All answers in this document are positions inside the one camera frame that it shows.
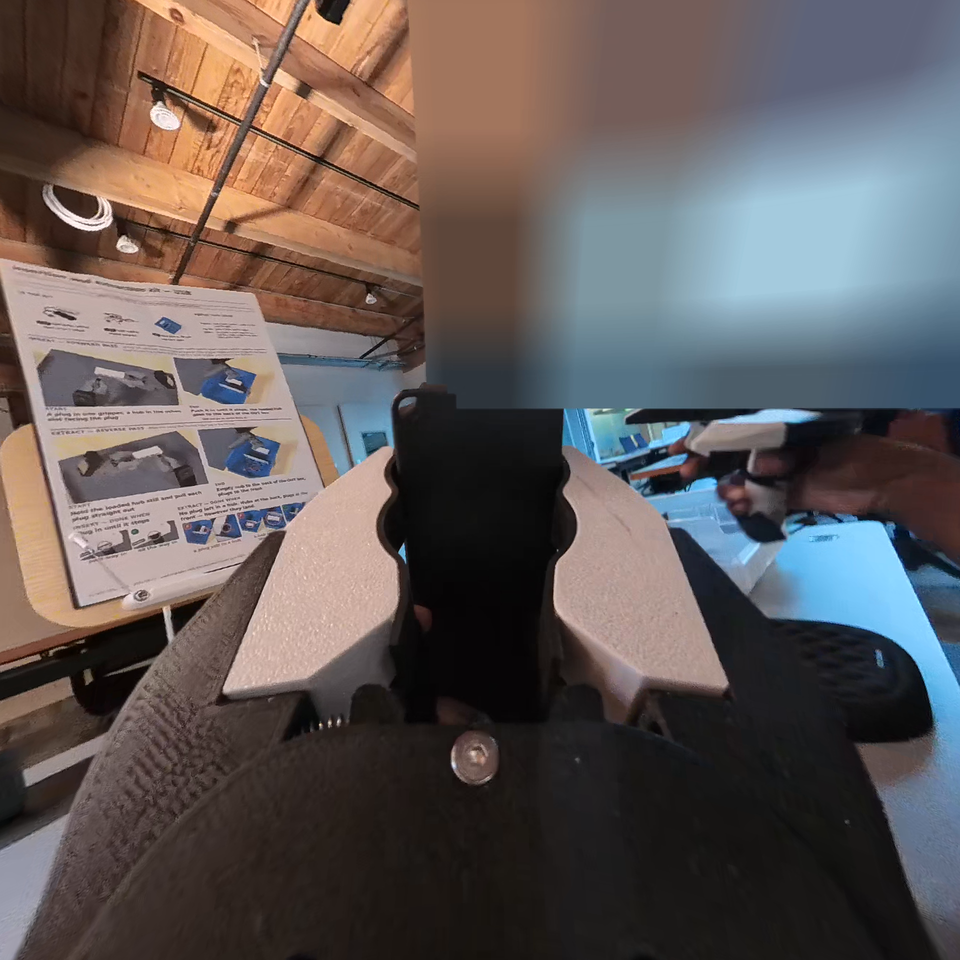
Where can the person's right forearm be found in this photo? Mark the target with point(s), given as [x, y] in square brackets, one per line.
[930, 495]

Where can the person's right hand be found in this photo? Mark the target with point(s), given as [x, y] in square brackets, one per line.
[840, 480]

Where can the black divider panel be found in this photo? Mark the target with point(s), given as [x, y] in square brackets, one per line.
[480, 525]

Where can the printed instruction sheet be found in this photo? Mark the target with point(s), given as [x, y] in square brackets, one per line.
[150, 420]

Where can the black light track rail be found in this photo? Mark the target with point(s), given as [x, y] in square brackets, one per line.
[300, 151]

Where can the white plastic bin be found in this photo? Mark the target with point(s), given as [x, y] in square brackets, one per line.
[739, 559]

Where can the pale wooden display board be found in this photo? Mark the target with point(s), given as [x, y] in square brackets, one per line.
[30, 540]

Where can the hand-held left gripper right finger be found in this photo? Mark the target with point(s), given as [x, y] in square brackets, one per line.
[637, 592]

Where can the framed wall picture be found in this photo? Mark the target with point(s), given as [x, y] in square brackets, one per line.
[375, 441]

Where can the black mesh cushion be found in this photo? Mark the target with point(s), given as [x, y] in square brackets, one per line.
[862, 675]

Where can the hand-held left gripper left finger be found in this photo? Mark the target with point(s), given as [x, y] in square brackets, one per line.
[322, 585]

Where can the black ceiling pipe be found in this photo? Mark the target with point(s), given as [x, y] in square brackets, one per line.
[232, 146]

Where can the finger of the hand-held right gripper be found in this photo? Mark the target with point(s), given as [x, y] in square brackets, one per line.
[735, 433]

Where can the white clear-legged display stand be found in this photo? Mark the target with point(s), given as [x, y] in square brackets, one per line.
[146, 598]

